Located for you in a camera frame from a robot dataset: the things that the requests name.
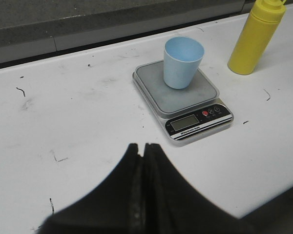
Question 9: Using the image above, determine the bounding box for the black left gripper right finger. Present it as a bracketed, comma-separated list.
[143, 144, 293, 234]

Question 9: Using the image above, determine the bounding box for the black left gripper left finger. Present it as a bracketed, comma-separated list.
[38, 143, 143, 234]

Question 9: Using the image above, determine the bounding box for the light blue plastic cup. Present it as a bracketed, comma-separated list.
[163, 37, 205, 89]

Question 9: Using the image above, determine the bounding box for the yellow squeeze bottle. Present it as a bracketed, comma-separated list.
[228, 0, 286, 75]

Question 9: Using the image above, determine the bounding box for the silver digital kitchen scale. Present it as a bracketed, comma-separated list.
[132, 60, 234, 146]

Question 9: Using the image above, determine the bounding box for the stainless steel counter shelf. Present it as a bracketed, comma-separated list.
[0, 0, 254, 68]

